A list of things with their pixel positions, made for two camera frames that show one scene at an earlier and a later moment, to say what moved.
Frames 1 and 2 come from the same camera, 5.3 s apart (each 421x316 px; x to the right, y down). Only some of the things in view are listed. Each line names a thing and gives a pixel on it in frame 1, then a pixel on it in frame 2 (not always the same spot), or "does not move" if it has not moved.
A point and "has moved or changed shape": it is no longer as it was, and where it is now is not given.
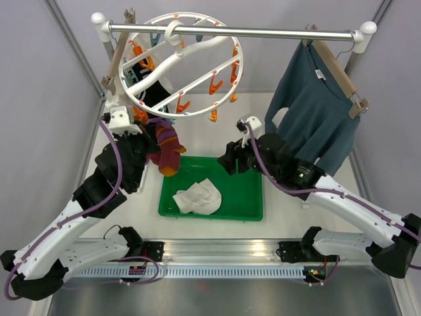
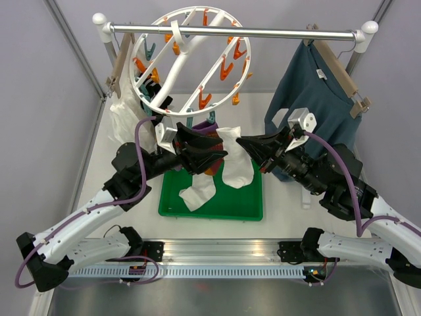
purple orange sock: [154, 156] has moved or changed shape
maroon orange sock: [168, 149] -> [219, 147]
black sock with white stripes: [139, 72] -> [154, 88]
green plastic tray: [241, 194] does not move
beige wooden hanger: [111, 79] -> [114, 82]
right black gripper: [234, 150] -> [260, 148]
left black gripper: [148, 135] -> [195, 155]
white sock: [206, 199] -> [238, 169]
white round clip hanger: [180, 65] has moved or changed shape
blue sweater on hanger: [310, 105] does not move
